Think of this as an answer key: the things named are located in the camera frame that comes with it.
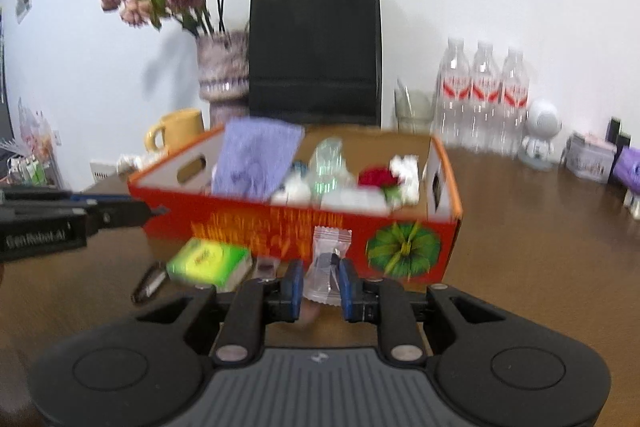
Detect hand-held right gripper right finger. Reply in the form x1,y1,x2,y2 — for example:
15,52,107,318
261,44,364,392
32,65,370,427
337,257,506,366

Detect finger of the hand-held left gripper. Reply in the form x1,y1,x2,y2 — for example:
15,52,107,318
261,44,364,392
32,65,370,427
70,191,126,204
82,199,172,239

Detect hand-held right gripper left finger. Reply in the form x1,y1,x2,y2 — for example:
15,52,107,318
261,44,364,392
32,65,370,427
132,259,306,366

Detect clear candy packet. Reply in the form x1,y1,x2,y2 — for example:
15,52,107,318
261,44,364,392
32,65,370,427
304,227,352,306

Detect red cardboard box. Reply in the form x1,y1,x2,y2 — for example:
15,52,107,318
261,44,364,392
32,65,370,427
127,122,463,283

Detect red artificial rose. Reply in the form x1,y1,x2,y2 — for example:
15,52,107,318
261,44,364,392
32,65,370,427
357,167,403,208

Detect clear green plastic bag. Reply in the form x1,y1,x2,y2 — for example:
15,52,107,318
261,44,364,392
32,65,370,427
309,138,357,195

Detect purple knitted cloth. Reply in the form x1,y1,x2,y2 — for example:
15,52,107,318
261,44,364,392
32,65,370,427
211,118,305,198

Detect white tissue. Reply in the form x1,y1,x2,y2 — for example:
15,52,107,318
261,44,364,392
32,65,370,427
116,153,151,172
389,154,421,205

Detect white flat box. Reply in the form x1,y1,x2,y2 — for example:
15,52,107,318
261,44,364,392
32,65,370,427
90,161,123,180

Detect small dark packet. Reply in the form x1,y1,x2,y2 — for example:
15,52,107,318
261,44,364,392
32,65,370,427
252,257,281,280

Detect snack display rack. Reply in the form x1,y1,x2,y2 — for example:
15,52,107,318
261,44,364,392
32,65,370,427
0,97,66,190

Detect green small box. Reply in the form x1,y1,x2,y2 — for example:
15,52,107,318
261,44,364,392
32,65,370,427
165,237,253,293

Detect yellow mug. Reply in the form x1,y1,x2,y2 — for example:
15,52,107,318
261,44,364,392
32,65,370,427
145,108,206,152

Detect purple ceramic vase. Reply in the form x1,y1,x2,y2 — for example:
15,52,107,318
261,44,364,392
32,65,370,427
196,29,251,128

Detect clear glass cup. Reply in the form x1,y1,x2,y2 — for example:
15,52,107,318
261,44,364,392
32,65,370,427
394,79,435,135

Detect clear water bottle red label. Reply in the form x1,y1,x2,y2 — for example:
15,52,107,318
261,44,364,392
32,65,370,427
435,38,473,150
500,47,531,158
470,40,503,152

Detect black paper bag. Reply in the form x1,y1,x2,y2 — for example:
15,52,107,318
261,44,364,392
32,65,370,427
248,0,383,128

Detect white robot toy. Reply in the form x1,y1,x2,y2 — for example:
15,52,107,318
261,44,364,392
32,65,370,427
517,99,563,172

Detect grey tin box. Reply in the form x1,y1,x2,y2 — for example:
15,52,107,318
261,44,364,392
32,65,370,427
565,132,618,184

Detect small clear vials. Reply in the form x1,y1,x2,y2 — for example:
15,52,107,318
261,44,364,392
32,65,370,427
622,189,640,220

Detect purple tissue packet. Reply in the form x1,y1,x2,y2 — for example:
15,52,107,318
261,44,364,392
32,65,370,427
612,146,640,194

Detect small black box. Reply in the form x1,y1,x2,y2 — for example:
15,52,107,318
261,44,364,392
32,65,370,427
607,117,632,148

